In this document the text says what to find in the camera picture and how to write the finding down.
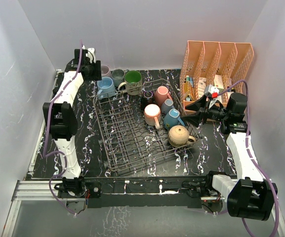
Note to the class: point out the small grey-blue heart mug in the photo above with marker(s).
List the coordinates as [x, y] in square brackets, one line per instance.
[166, 106]

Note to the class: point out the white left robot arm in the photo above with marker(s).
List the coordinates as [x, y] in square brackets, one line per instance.
[61, 122]

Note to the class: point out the lilac mug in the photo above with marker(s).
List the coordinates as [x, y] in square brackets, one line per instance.
[105, 71]

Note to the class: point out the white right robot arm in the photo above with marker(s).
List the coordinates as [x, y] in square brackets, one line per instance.
[251, 196]

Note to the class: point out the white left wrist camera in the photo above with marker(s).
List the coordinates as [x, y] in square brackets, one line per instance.
[91, 55]

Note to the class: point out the dark grey-green mug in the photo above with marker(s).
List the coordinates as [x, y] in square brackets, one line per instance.
[118, 76]

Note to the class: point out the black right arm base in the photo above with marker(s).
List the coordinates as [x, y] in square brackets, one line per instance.
[203, 187]

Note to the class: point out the light blue mug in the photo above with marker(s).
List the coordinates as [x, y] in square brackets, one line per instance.
[106, 88]

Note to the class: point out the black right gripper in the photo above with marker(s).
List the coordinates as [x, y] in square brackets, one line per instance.
[194, 119]

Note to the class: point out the tan brown mug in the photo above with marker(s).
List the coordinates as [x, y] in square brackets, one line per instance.
[179, 136]

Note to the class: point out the cream scalloped mug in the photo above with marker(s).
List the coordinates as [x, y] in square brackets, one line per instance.
[147, 98]

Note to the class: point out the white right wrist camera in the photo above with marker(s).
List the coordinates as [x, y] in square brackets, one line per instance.
[211, 92]

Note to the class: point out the white mug green inside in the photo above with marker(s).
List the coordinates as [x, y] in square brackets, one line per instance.
[132, 82]

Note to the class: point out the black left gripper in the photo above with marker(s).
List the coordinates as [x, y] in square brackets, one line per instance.
[97, 76]

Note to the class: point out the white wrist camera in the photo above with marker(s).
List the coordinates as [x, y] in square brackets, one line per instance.
[91, 55]
[211, 92]

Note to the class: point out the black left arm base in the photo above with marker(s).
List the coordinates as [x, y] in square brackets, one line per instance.
[78, 188]

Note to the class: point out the orange plastic file organizer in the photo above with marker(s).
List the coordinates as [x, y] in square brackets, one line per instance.
[211, 62]

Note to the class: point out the peach pink speckled mug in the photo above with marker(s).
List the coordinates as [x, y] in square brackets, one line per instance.
[152, 115]

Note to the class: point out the aluminium frame rail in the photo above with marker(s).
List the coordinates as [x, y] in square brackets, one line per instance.
[39, 191]

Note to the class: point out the grey wire dish rack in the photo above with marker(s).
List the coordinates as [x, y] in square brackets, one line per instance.
[130, 143]

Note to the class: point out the teal floral mug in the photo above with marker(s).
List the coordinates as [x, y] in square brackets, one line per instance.
[172, 118]

